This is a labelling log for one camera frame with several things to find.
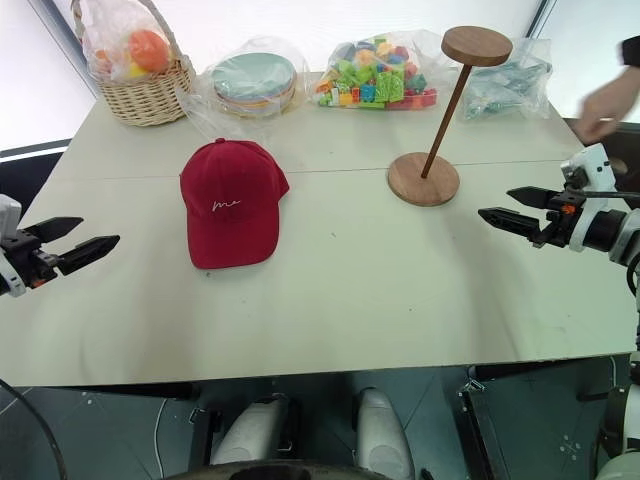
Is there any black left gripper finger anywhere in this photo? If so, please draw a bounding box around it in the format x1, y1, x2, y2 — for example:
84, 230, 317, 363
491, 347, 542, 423
57, 234, 122, 276
17, 215, 85, 247

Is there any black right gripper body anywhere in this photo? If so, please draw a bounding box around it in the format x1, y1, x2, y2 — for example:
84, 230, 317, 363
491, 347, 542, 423
530, 189, 586, 250

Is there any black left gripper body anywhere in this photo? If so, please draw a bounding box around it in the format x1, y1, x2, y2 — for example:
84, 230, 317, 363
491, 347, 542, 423
0, 228, 62, 290

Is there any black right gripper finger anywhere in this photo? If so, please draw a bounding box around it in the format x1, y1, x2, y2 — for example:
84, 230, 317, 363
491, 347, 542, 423
477, 206, 545, 244
505, 185, 552, 211

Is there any red baseball cap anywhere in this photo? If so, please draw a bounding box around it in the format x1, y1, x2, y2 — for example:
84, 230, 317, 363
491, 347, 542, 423
178, 138, 291, 271

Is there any wooden hat stand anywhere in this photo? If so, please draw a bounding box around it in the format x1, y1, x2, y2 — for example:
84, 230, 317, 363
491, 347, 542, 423
387, 25, 515, 208

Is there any person's bare hand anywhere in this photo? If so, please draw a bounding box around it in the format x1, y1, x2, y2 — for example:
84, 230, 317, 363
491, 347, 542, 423
578, 67, 640, 145

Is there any bag of teal parts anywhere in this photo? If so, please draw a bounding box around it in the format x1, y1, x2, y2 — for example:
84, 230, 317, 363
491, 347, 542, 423
460, 37, 555, 122

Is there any person's black sleeve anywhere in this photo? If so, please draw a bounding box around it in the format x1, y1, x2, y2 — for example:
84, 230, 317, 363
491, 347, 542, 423
620, 35, 640, 67

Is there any bagged stack of plates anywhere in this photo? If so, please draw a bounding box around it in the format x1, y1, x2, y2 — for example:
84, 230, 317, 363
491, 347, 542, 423
181, 34, 312, 142

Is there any clear bag of toy fruit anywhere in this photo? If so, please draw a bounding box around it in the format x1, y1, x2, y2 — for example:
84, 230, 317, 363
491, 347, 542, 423
79, 0, 175, 82

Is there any bag of colourful building blocks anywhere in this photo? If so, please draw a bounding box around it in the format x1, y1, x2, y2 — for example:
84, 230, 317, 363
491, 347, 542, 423
311, 28, 447, 113

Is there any orange toy fruit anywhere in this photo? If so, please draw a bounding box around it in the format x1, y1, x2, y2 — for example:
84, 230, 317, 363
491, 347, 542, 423
127, 29, 172, 71

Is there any black table leg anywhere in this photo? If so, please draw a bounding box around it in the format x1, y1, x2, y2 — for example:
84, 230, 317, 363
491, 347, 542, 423
188, 407, 224, 467
457, 378, 507, 480

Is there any stack of pastel plates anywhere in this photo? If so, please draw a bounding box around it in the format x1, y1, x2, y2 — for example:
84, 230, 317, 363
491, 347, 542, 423
209, 52, 299, 119

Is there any grey rounded shell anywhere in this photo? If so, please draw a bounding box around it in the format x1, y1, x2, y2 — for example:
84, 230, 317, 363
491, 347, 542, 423
353, 387, 417, 480
209, 397, 290, 469

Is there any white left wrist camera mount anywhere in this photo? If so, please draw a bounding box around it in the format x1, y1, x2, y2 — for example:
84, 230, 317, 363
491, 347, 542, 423
0, 193, 25, 299

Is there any wicker basket with handle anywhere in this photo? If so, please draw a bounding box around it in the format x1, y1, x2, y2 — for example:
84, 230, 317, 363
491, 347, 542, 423
69, 0, 197, 128

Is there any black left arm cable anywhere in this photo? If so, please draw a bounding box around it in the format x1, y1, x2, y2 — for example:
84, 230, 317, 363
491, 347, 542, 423
0, 376, 69, 480

